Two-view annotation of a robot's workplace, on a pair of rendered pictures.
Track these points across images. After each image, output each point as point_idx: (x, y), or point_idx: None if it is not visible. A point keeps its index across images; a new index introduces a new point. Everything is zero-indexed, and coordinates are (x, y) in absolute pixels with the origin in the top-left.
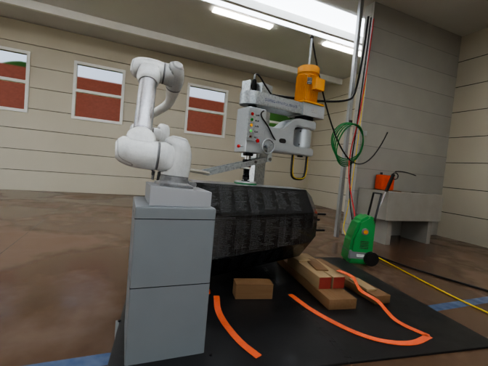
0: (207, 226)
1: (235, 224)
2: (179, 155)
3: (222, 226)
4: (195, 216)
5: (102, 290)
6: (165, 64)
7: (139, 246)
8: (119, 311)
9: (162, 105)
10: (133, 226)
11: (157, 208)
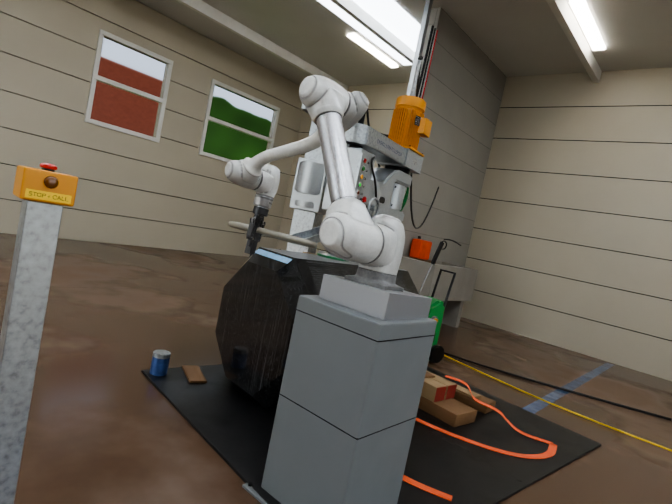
0: (428, 344)
1: None
2: (400, 245)
3: None
4: (422, 331)
5: (155, 437)
6: (349, 94)
7: (375, 379)
8: (227, 470)
9: (304, 145)
10: (373, 351)
11: (397, 324)
